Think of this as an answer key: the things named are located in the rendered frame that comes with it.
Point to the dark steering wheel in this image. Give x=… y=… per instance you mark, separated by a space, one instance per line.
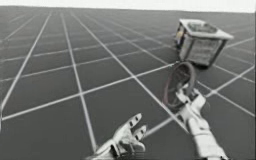
x=178 y=85

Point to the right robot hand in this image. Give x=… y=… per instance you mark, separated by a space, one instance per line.
x=190 y=103

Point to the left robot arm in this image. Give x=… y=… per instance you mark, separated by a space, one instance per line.
x=103 y=151

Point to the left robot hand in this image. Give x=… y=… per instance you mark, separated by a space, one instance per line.
x=125 y=136

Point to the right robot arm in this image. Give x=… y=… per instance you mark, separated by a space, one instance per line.
x=206 y=140

